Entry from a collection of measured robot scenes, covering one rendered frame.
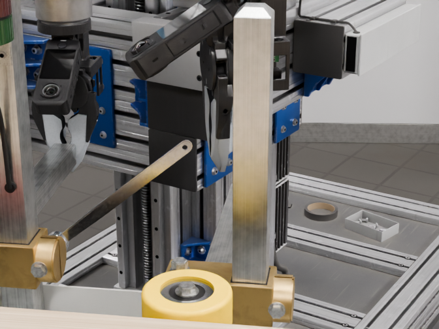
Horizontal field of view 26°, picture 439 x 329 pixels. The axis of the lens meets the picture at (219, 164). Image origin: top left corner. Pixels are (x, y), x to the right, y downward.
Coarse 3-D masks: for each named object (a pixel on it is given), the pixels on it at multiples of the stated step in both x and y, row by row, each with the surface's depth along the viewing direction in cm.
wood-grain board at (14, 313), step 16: (0, 320) 80; (16, 320) 80; (32, 320) 80; (48, 320) 80; (64, 320) 80; (80, 320) 80; (96, 320) 80; (112, 320) 80; (128, 320) 80; (144, 320) 80; (160, 320) 80; (176, 320) 80
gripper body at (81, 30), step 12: (84, 24) 125; (60, 36) 126; (72, 36) 126; (84, 36) 130; (84, 48) 131; (84, 60) 131; (96, 60) 131; (84, 72) 127; (96, 72) 131; (84, 84) 126; (84, 96) 127; (72, 108) 128
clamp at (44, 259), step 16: (32, 240) 100; (48, 240) 100; (64, 240) 103; (0, 256) 100; (16, 256) 99; (32, 256) 99; (48, 256) 99; (64, 256) 103; (0, 272) 100; (16, 272) 100; (32, 272) 99; (48, 272) 100; (32, 288) 101
